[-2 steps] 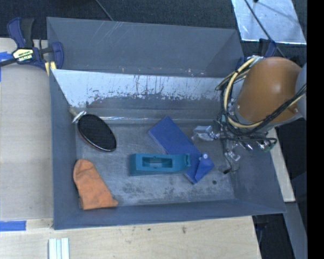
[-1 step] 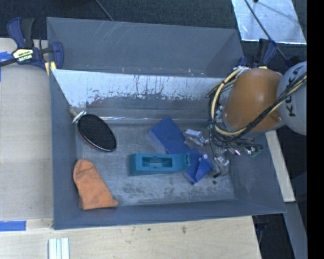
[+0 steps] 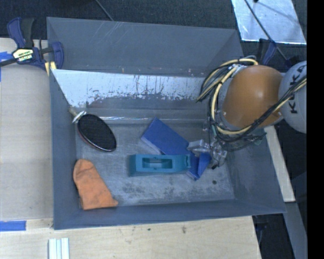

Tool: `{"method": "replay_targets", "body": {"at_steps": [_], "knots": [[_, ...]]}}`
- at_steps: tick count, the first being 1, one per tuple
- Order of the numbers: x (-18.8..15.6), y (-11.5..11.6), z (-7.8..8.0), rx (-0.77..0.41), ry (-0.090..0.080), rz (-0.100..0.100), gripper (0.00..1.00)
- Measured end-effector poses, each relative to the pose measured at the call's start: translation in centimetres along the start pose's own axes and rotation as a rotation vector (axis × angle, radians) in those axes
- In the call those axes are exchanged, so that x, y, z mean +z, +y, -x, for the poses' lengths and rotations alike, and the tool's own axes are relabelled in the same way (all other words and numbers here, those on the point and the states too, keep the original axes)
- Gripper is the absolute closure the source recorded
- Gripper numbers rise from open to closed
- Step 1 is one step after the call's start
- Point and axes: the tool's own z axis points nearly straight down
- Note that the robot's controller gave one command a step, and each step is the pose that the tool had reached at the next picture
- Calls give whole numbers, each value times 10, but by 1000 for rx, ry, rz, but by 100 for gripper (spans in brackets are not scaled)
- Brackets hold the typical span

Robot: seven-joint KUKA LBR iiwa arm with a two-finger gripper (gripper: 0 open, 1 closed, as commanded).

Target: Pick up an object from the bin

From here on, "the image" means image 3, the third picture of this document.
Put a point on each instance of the orange cloth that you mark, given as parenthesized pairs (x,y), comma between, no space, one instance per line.
(90,185)

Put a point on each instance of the blue flat block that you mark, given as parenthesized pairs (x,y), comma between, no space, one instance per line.
(164,137)

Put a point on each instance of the black oval paddle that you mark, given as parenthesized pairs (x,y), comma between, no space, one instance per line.
(97,133)

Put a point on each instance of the pale wood flat board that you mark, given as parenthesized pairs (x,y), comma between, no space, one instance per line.
(25,144)

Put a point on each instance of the black cylinder on white bracket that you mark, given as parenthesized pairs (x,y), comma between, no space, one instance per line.
(215,166)

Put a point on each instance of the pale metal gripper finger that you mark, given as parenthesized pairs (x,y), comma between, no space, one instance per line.
(197,144)
(201,151)

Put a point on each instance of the grey metal bin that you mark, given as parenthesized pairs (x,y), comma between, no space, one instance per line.
(156,190)

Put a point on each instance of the teal tape dispenser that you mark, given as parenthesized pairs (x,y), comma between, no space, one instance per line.
(159,164)

